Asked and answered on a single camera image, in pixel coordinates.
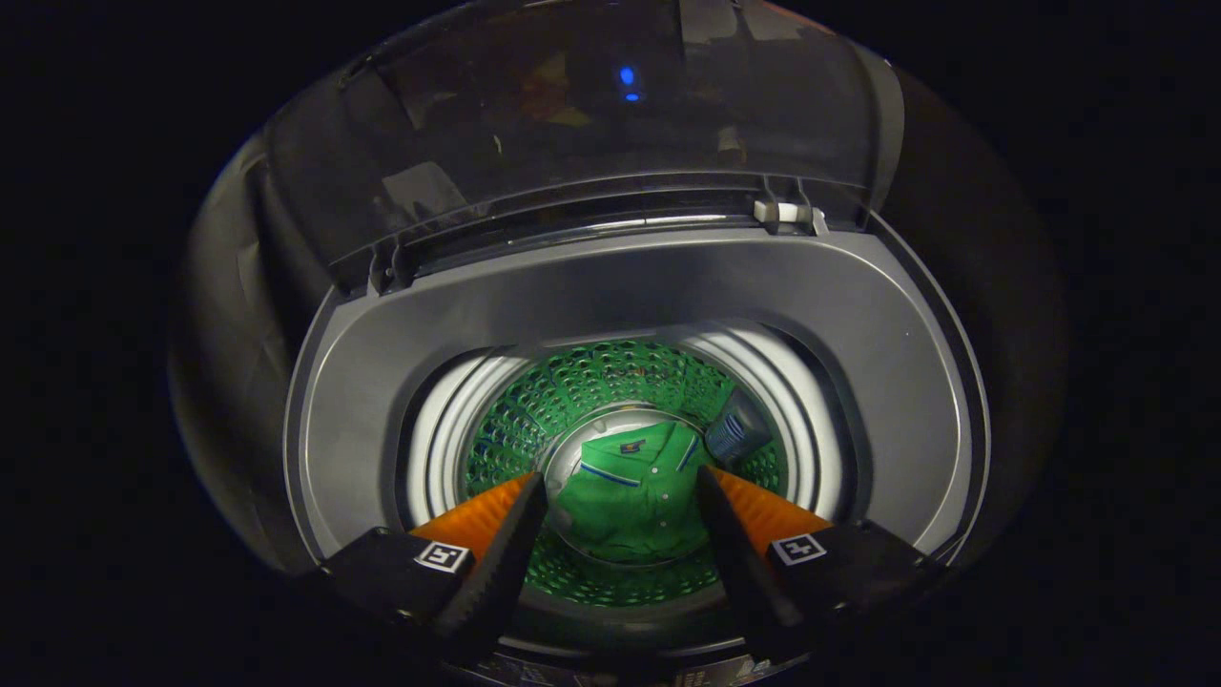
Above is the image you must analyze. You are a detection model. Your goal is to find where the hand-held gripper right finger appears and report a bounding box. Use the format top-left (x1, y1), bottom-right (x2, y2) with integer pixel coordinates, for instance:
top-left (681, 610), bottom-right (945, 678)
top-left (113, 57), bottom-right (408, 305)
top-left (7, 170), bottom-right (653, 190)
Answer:
top-left (693, 464), bottom-right (947, 664)

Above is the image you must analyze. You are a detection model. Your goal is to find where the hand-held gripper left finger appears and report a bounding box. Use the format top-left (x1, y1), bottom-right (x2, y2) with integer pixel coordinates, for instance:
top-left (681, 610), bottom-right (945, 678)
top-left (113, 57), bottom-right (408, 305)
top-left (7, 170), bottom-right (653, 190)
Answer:
top-left (318, 470), bottom-right (550, 667)

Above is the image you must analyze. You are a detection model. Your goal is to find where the green polo shirt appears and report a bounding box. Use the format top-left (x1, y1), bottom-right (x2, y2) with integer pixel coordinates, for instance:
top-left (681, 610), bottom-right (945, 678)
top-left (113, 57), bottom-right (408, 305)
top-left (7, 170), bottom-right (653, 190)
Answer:
top-left (553, 420), bottom-right (712, 564)

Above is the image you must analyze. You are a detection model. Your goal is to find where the grey washing machine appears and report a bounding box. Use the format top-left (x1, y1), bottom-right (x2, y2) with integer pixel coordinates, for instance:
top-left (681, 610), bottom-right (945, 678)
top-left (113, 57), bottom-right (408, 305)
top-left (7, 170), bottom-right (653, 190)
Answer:
top-left (284, 186), bottom-right (993, 687)

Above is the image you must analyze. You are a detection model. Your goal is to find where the dark transparent washing machine lid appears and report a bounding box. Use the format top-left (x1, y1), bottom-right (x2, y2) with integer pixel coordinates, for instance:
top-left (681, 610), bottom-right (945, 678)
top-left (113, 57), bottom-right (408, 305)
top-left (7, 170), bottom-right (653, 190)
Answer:
top-left (262, 0), bottom-right (905, 297)

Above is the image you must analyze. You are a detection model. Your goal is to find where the grey lint filter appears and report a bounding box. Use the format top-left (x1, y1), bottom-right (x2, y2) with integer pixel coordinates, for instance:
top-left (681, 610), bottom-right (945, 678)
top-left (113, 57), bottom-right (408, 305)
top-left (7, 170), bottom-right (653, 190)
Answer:
top-left (704, 386), bottom-right (776, 467)

